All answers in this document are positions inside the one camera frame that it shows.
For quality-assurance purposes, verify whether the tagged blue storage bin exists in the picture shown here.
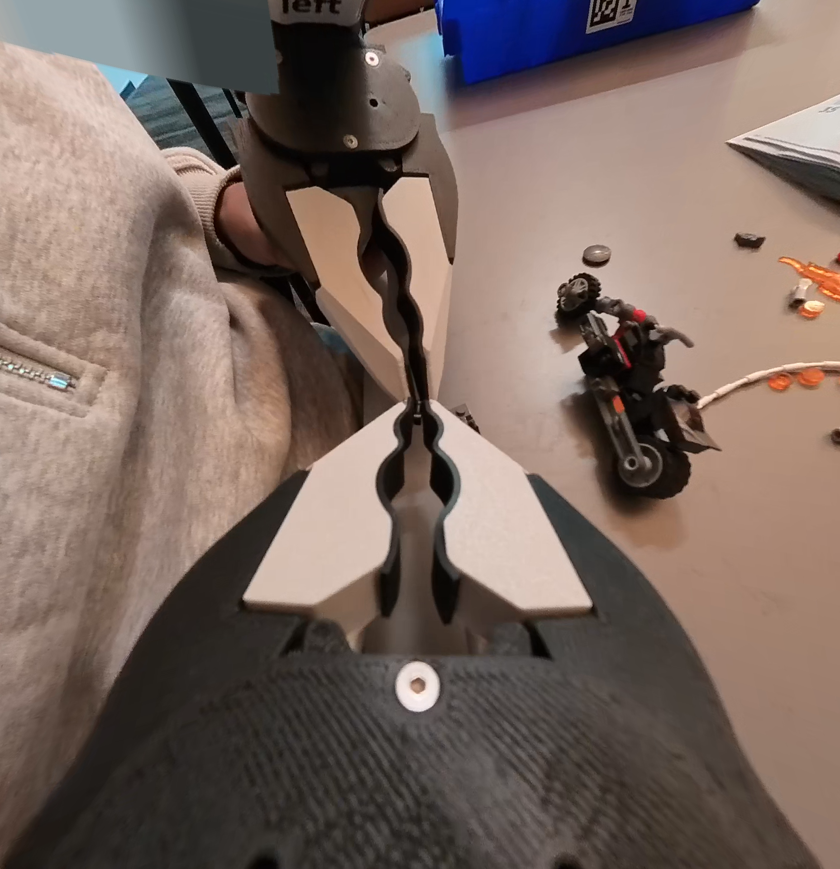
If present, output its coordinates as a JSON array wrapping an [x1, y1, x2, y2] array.
[[439, 0, 762, 87]]

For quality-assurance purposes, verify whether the white lego chain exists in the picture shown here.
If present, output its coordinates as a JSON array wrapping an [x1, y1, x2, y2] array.
[[696, 362, 840, 410]]

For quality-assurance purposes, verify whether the lego instruction booklet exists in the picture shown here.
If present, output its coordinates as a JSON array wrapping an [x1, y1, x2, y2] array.
[[725, 88, 840, 208]]

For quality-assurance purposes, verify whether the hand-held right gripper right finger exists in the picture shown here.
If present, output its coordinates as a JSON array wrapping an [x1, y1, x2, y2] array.
[[422, 401, 594, 653]]

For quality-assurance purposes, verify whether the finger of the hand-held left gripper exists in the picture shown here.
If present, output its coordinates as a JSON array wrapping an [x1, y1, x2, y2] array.
[[378, 173, 455, 405], [284, 189, 424, 405]]

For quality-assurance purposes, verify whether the branched orange lego flame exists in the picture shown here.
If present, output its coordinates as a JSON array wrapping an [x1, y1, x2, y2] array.
[[778, 256, 840, 304]]

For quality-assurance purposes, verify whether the black lego motorcycle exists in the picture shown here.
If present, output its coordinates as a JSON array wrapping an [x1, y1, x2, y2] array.
[[554, 272, 723, 501]]

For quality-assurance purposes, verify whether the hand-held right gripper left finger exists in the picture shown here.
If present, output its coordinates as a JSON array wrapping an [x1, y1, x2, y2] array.
[[242, 401, 420, 650]]

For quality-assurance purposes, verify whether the black chair frame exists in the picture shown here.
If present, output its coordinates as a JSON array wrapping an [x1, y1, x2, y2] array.
[[124, 76, 258, 171]]

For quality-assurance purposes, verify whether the person's left hand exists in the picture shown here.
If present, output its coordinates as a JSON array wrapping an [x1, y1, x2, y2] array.
[[215, 182, 303, 270]]

